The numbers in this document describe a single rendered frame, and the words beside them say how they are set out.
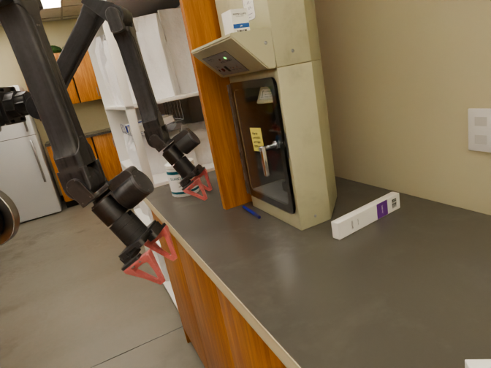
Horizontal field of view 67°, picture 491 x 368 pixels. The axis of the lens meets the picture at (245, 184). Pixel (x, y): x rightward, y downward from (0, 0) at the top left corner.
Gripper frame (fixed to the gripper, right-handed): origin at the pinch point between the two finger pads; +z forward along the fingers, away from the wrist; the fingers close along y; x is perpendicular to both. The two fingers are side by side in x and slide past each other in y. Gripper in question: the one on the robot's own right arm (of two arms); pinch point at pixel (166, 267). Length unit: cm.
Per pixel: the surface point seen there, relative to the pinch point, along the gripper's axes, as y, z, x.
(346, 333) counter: -12.7, 26.4, -24.9
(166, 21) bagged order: 161, -78, -11
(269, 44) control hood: 32, -23, -46
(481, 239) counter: 14, 44, -56
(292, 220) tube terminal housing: 36.2, 21.2, -19.7
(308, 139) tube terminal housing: 36, 4, -39
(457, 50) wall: 38, 10, -83
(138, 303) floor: 151, 46, 131
